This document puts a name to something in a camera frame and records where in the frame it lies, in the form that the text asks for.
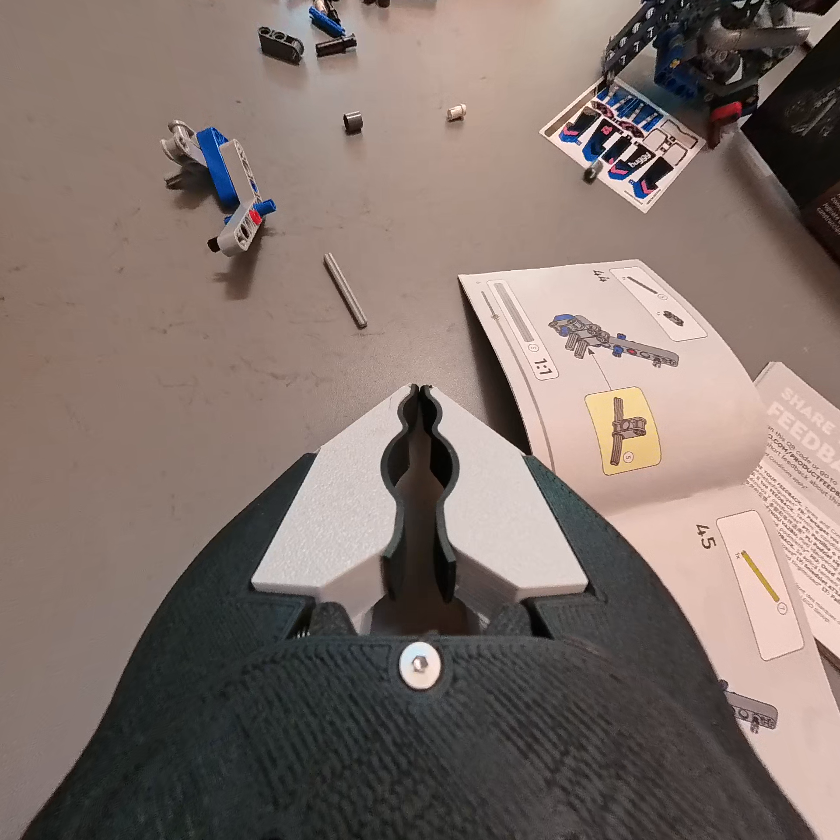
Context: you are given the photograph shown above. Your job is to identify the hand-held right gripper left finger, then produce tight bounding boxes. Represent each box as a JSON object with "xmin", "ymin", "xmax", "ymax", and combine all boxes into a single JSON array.
[{"xmin": 251, "ymin": 383, "xmax": 421, "ymax": 635}]

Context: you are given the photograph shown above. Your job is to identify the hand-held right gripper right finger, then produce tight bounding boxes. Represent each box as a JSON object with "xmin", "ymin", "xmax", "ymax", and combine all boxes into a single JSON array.
[{"xmin": 420, "ymin": 385, "xmax": 590, "ymax": 635}]

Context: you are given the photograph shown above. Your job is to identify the grey lego axle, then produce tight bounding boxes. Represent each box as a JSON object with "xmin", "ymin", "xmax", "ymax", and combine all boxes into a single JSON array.
[{"xmin": 323, "ymin": 252, "xmax": 368, "ymax": 329}]

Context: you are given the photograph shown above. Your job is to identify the blue white lego sub-assembly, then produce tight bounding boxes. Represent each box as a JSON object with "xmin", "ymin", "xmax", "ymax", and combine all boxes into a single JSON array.
[{"xmin": 159, "ymin": 119, "xmax": 278, "ymax": 258}]

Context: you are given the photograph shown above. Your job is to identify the open lego instruction booklet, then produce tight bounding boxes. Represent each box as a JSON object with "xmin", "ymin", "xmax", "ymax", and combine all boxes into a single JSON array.
[{"xmin": 457, "ymin": 259, "xmax": 840, "ymax": 840}]

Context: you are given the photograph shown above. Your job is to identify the lego sticker sheet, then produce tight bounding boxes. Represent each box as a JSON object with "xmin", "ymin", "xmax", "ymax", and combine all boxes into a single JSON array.
[{"xmin": 539, "ymin": 77, "xmax": 706, "ymax": 214}]

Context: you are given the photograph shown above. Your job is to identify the short black lego beam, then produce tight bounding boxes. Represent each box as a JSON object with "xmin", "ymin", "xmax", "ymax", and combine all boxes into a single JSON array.
[{"xmin": 257, "ymin": 26, "xmax": 306, "ymax": 65}]

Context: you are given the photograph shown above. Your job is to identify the dark printed lego box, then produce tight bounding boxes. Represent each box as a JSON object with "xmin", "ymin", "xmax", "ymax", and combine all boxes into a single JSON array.
[{"xmin": 740, "ymin": 23, "xmax": 840, "ymax": 266}]

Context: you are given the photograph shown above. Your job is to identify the white printed feedback leaflet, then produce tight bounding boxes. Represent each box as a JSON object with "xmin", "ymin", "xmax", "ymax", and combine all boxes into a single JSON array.
[{"xmin": 745, "ymin": 361, "xmax": 840, "ymax": 673}]

